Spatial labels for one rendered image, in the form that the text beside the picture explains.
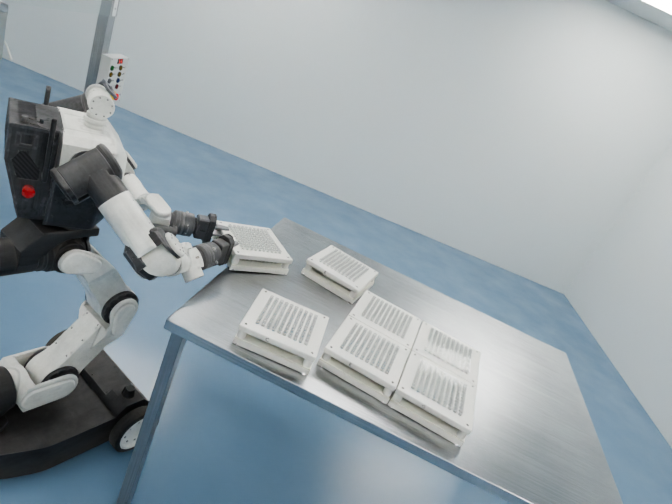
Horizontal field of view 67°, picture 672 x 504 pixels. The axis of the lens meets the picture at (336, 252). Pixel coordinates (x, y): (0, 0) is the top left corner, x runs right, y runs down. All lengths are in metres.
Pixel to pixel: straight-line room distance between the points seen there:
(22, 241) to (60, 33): 5.01
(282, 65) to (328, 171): 1.24
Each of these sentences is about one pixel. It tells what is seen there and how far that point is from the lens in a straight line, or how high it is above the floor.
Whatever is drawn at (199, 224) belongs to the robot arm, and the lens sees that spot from 1.93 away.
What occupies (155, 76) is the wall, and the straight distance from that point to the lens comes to 6.16.
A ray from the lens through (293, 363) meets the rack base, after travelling 1.53.
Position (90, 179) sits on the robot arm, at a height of 1.23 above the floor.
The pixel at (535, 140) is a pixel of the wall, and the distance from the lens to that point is 5.98.
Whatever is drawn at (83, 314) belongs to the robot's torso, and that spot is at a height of 0.49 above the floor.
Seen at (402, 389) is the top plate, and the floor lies 0.95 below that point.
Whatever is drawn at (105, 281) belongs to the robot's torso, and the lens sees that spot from 1.95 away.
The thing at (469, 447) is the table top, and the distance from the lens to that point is 1.67.
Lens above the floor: 1.82
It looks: 23 degrees down
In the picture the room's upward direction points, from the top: 24 degrees clockwise
